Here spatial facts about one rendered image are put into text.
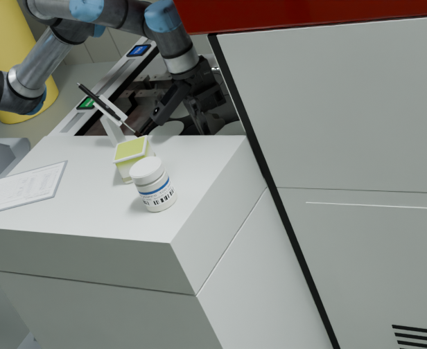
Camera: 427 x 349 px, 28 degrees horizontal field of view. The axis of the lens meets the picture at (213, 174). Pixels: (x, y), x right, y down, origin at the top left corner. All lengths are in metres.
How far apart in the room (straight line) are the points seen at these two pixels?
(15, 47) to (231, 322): 3.06
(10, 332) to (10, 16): 1.90
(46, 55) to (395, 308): 1.15
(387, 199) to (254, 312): 0.39
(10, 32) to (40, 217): 2.79
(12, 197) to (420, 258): 0.95
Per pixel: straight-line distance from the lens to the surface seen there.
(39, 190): 2.08
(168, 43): 1.90
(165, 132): 2.19
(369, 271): 2.05
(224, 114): 2.16
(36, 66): 2.50
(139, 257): 1.79
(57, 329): 2.22
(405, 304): 2.09
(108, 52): 5.04
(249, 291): 1.95
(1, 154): 2.58
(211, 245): 1.81
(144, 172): 1.75
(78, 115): 2.34
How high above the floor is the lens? 1.93
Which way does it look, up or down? 32 degrees down
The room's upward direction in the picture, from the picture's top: 24 degrees counter-clockwise
